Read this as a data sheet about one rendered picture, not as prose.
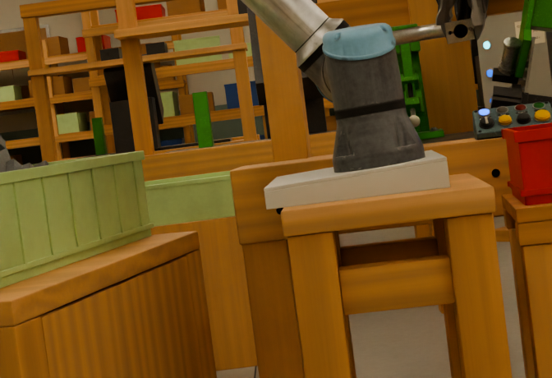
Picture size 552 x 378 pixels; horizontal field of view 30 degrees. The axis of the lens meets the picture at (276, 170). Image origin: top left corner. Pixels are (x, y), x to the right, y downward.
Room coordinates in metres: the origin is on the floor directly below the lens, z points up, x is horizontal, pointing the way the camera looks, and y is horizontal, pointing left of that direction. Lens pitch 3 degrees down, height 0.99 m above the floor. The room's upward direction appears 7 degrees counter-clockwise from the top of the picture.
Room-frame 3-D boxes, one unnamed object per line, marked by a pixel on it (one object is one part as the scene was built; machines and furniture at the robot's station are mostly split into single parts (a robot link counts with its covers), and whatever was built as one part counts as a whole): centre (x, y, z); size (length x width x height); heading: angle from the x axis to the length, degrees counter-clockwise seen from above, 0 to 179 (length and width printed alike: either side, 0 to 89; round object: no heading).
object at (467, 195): (1.69, -0.17, 0.83); 0.32 x 0.32 x 0.04; 86
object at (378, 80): (1.70, -0.16, 1.06); 0.13 x 0.12 x 0.14; 4
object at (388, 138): (1.69, -0.17, 0.94); 0.15 x 0.15 x 0.10
